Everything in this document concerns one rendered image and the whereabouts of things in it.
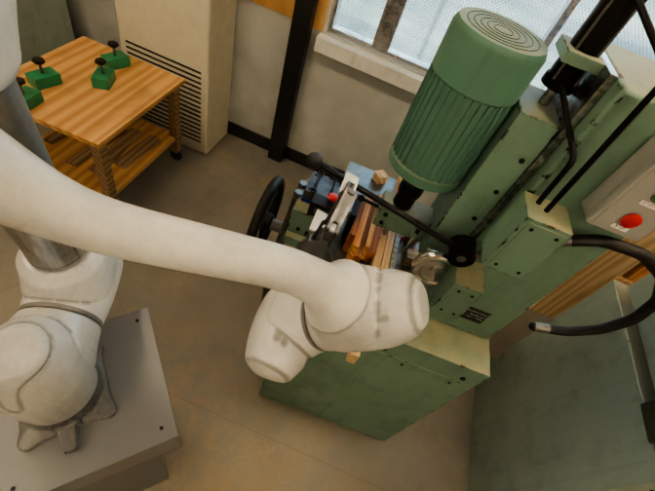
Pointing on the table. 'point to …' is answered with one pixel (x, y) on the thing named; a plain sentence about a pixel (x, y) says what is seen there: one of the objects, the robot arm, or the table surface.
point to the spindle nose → (406, 195)
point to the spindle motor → (465, 97)
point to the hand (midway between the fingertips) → (335, 198)
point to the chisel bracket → (402, 218)
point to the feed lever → (462, 251)
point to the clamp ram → (351, 217)
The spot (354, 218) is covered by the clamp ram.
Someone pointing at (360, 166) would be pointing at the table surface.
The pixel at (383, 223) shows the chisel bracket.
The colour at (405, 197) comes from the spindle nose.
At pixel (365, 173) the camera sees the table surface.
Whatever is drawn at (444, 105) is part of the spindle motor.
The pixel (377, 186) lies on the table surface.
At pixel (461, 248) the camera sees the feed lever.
